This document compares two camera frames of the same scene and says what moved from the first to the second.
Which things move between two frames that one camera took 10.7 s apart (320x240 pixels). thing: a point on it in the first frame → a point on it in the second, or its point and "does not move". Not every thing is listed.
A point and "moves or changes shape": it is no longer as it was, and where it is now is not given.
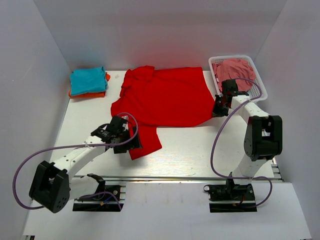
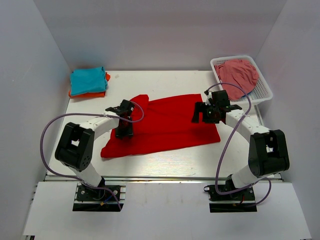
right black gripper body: x=221 y=97 → x=211 y=108
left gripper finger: x=121 y=149 → x=121 y=131
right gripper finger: x=223 y=111 → x=214 y=118
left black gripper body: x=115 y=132 → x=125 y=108
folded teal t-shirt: x=88 y=80 does not move
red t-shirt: x=164 y=97 moves or changes shape
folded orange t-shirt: x=93 y=94 does not move
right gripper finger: x=217 y=109 → x=200 y=107
